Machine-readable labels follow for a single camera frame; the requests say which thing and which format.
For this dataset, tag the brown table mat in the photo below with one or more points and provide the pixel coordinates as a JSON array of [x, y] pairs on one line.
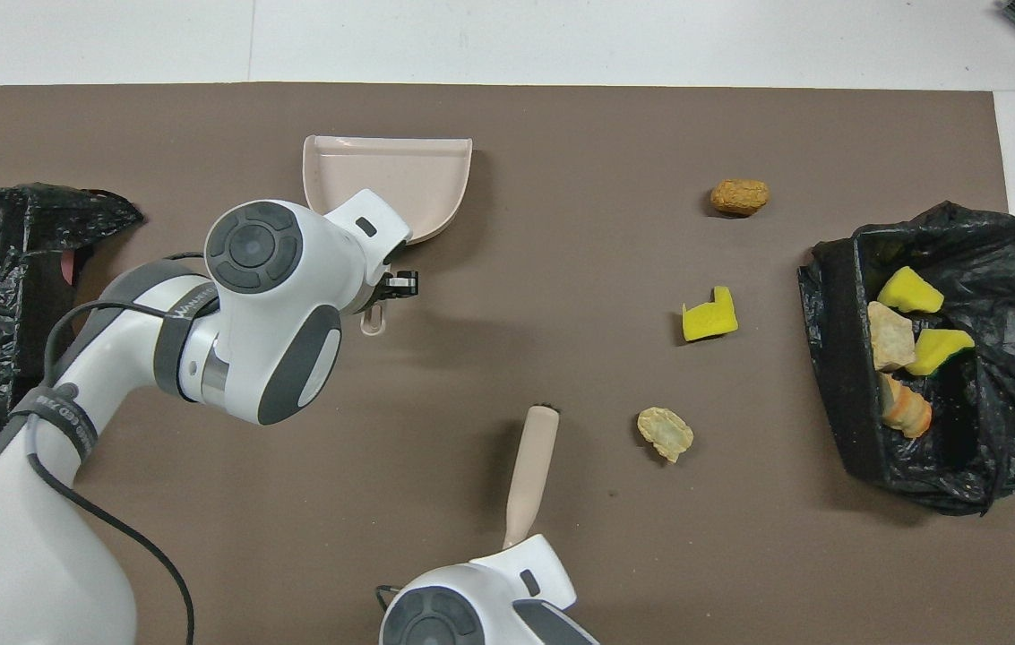
[[650, 116]]

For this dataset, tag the pale dumpling toy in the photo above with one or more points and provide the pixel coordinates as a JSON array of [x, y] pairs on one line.
[[890, 336], [666, 433]]

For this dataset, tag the brown nugget toy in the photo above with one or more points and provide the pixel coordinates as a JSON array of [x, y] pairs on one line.
[[739, 196]]

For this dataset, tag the notched yellow sponge piece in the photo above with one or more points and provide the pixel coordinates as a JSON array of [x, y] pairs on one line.
[[709, 320]]

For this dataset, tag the yellow wedge sponge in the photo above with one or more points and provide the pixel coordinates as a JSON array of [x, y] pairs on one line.
[[908, 291]]

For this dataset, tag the beige hand brush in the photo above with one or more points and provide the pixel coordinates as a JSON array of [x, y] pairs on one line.
[[532, 475]]

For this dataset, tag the small yellow sponge piece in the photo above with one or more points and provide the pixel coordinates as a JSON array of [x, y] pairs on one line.
[[941, 349]]

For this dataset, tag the beige plastic dustpan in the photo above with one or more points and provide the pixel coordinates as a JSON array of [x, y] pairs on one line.
[[408, 175]]

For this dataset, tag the orange striped croissant toy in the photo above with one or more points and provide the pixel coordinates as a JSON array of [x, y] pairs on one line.
[[906, 408]]

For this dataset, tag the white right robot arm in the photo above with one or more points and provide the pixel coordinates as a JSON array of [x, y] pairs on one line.
[[489, 600]]

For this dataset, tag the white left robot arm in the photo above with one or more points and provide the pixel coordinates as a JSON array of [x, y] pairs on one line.
[[274, 305]]

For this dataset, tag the black bag bin, yellow wedge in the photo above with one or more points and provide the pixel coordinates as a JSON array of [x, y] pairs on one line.
[[919, 466]]

